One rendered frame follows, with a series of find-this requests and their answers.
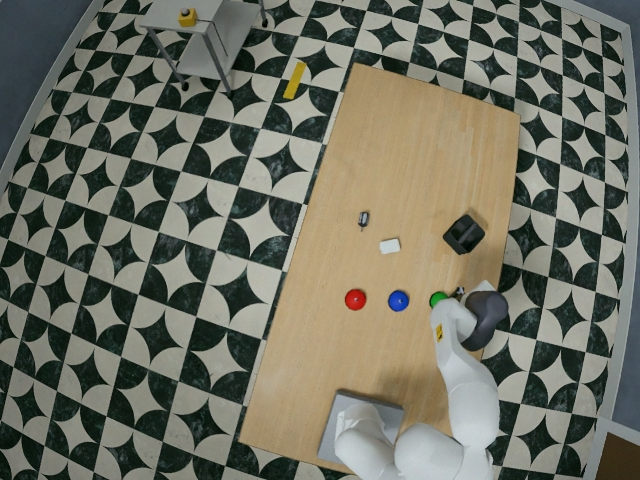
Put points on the red bell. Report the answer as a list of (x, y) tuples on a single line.
[(355, 299)]

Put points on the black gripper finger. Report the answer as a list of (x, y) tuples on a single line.
[(456, 292)]

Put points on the green dome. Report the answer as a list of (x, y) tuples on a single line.
[(436, 297)]

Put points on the blue dome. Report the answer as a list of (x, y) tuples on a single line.
[(395, 301)]

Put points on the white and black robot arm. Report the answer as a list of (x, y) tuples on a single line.
[(423, 452)]

